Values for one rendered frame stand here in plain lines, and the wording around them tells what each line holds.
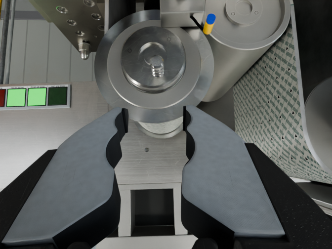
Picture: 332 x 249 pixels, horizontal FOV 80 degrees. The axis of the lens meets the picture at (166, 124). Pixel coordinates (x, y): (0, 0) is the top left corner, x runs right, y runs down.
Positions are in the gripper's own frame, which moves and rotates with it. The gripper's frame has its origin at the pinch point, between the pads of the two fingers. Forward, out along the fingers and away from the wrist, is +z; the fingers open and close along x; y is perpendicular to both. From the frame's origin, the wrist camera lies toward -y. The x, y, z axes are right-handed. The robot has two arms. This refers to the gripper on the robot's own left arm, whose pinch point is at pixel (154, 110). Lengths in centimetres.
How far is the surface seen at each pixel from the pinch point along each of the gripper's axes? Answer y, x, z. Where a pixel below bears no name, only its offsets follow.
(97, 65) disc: 1.0, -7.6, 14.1
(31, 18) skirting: 4, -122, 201
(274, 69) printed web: 3.7, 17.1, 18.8
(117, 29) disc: -2.6, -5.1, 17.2
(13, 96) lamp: 17, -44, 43
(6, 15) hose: -3, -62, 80
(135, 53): -0.6, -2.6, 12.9
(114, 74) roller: 1.8, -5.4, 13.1
